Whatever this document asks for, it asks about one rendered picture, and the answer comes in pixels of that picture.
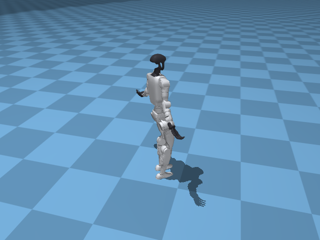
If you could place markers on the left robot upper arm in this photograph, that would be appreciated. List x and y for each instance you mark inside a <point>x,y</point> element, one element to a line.
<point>147,86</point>

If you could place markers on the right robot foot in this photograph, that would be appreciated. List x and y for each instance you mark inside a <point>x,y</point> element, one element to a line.
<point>167,174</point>

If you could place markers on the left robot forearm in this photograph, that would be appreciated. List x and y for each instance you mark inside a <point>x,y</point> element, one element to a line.
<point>144,94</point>

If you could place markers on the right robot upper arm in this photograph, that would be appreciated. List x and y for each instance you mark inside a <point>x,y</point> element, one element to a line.
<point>165,85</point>

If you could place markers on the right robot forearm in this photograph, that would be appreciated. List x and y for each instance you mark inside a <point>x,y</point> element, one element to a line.
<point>167,113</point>

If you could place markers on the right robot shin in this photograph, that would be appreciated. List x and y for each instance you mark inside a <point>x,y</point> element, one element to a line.
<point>165,159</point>

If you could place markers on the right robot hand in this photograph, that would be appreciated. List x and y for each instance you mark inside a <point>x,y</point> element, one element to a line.
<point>174,131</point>

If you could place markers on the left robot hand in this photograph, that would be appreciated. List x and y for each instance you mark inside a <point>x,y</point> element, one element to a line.
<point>139,93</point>

